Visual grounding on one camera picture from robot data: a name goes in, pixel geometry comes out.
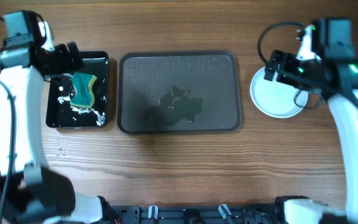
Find black mounting rail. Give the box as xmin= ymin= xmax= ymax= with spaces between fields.
xmin=112 ymin=203 xmax=284 ymax=224

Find black water basin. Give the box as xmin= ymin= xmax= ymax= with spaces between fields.
xmin=45 ymin=51 xmax=109 ymax=129

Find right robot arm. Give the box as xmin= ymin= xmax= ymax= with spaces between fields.
xmin=264 ymin=50 xmax=358 ymax=223

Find brown serving tray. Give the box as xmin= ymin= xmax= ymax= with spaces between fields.
xmin=116 ymin=50 xmax=242 ymax=134

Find green yellow sponge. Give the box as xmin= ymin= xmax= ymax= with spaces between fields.
xmin=70 ymin=72 xmax=98 ymax=108

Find white plate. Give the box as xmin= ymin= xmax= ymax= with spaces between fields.
xmin=250 ymin=67 xmax=308 ymax=118

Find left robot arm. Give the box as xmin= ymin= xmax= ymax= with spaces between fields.
xmin=0 ymin=43 xmax=106 ymax=223

